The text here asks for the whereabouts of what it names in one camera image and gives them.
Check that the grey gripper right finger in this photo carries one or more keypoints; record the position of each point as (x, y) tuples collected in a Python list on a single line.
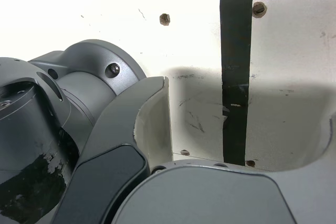
[(210, 197)]

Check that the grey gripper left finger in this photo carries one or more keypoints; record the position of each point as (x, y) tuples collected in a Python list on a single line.
[(110, 140)]

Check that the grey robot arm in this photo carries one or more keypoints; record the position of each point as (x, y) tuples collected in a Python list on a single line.
[(39, 108)]

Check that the black tape strip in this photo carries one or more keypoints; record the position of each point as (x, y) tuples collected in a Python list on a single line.
[(235, 77)]

